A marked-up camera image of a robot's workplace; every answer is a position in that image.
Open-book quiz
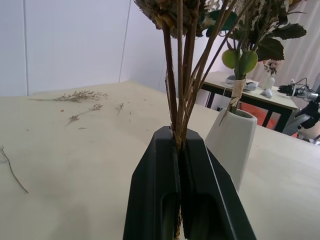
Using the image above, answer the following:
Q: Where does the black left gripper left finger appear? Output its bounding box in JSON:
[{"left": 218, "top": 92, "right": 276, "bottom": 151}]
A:
[{"left": 122, "top": 126, "right": 182, "bottom": 240}]

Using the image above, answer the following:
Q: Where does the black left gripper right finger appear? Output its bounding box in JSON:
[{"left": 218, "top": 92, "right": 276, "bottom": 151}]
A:
[{"left": 179, "top": 128, "right": 257, "bottom": 240}]

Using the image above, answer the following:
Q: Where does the small dried yellow flower bouquet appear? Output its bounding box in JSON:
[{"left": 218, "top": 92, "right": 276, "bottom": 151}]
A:
[{"left": 133, "top": 0, "right": 253, "bottom": 240}]

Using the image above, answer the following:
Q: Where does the fallen dried flower sprig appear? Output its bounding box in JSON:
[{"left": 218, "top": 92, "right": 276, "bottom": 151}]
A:
[
  {"left": 65, "top": 103, "right": 104, "bottom": 127},
  {"left": 31, "top": 90, "right": 108, "bottom": 103}
]

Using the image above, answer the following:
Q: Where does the tall white vase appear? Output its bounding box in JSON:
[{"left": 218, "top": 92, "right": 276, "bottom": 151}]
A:
[{"left": 204, "top": 107, "right": 258, "bottom": 193}]

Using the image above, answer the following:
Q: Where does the orange background object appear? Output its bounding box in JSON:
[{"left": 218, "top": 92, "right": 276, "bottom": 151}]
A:
[{"left": 239, "top": 103, "right": 274, "bottom": 129}]

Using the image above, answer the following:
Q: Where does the white grey background device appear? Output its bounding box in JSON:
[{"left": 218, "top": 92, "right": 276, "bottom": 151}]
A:
[{"left": 224, "top": 77, "right": 258, "bottom": 91}]

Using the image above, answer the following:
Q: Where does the background table with black legs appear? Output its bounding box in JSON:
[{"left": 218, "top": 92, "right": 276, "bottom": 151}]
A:
[{"left": 199, "top": 71, "right": 300, "bottom": 133}]

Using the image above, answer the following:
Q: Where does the background robot black gripper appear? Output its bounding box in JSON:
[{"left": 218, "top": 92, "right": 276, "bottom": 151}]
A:
[{"left": 277, "top": 78, "right": 309, "bottom": 98}]

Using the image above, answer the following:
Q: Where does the small background vase with flowers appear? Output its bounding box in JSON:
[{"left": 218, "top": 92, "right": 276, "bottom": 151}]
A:
[{"left": 263, "top": 59, "right": 282, "bottom": 90}]

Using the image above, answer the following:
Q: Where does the long thin dried twig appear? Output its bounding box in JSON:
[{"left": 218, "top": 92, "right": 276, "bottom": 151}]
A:
[{"left": 0, "top": 145, "right": 29, "bottom": 195}]

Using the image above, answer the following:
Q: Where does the large pink rose bouquet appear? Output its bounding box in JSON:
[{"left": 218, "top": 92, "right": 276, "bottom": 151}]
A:
[{"left": 203, "top": 0, "right": 308, "bottom": 126}]

